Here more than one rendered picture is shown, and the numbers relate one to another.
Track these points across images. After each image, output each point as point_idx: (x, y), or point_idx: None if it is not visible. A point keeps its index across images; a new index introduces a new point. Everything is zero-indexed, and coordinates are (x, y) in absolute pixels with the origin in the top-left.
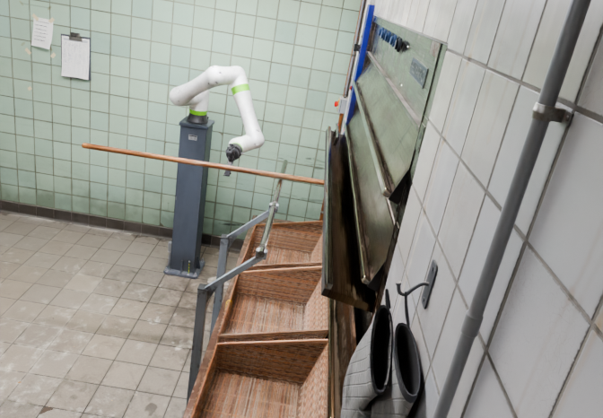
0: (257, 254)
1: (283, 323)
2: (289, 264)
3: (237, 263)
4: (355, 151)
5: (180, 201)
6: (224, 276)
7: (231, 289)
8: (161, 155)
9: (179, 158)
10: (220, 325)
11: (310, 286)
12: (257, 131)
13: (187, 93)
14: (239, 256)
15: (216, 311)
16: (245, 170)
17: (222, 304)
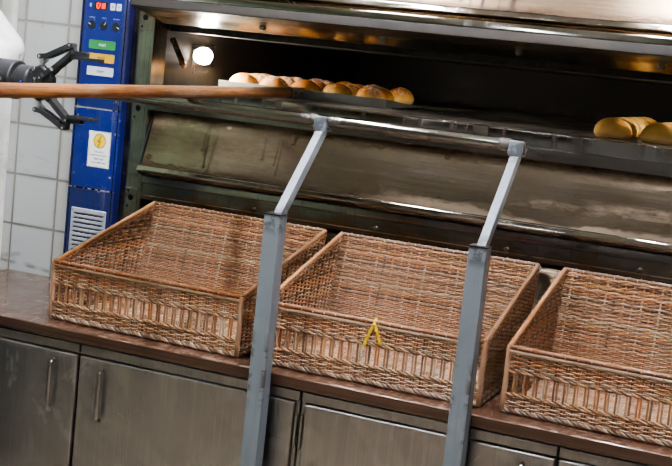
0: (525, 147)
1: (373, 352)
2: (293, 257)
3: (123, 340)
4: None
5: None
6: (499, 209)
7: (231, 360)
8: (35, 84)
9: (63, 84)
10: (360, 387)
11: (328, 285)
12: (10, 24)
13: None
14: (91, 334)
15: (265, 406)
16: (157, 90)
17: (286, 375)
